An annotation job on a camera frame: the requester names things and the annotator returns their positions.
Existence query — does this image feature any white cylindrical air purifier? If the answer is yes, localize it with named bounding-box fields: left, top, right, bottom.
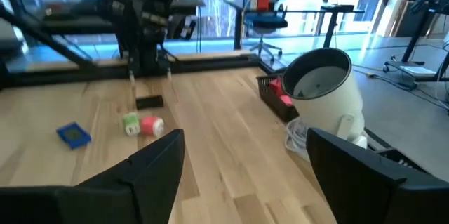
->
left=281, top=47, right=368, bottom=150

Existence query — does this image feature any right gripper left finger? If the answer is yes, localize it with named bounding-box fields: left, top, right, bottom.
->
left=0, top=129, right=186, bottom=224

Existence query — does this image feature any black rectangular box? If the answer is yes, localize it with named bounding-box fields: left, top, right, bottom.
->
left=135, top=94, right=165, bottom=111

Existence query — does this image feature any green and white charger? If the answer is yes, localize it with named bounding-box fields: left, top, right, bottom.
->
left=122, top=112, right=141, bottom=137

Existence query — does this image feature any black wheeled desk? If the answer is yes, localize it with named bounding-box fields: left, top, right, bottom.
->
left=384, top=0, right=449, bottom=83

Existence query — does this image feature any blue digital timer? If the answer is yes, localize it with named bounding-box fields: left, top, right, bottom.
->
left=55, top=121, right=93, bottom=150

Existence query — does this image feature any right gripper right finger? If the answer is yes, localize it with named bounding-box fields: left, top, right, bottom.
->
left=306, top=128, right=449, bottom=224

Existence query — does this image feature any red block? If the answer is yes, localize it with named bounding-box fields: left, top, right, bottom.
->
left=269, top=78, right=287, bottom=97

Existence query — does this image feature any black standing desk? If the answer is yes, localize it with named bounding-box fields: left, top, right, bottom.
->
left=224, top=0, right=391, bottom=51

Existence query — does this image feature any blue office chair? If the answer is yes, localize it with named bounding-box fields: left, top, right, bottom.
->
left=245, top=0, right=289, bottom=64

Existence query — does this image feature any large glass window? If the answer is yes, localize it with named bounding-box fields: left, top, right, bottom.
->
left=0, top=0, right=392, bottom=41

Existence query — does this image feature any pink and white charger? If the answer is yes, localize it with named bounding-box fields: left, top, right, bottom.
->
left=139, top=115, right=165, bottom=138

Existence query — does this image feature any black floor cable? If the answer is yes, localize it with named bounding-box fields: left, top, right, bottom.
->
left=352, top=64, right=449, bottom=112

